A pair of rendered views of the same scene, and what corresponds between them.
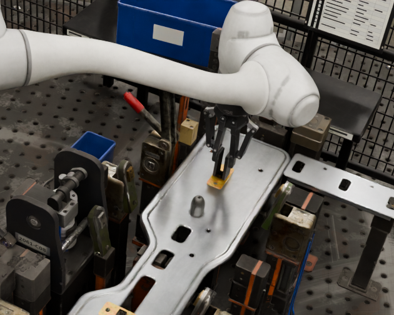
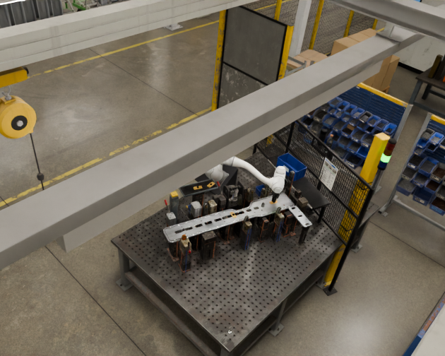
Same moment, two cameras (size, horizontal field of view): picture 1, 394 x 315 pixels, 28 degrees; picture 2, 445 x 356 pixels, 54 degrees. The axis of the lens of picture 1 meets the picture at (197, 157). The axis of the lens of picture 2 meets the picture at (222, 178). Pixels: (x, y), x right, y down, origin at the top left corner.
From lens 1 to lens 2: 2.91 m
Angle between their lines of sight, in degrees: 29
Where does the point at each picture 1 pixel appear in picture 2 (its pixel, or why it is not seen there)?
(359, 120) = (317, 205)
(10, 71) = (229, 162)
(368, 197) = (302, 220)
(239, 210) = (271, 209)
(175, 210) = (258, 203)
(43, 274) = (223, 200)
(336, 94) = (318, 198)
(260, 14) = (281, 169)
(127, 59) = (250, 168)
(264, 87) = (271, 182)
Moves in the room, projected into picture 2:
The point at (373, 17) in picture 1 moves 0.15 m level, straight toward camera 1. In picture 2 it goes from (330, 182) to (320, 187)
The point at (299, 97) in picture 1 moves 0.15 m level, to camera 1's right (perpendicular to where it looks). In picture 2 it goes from (276, 186) to (289, 195)
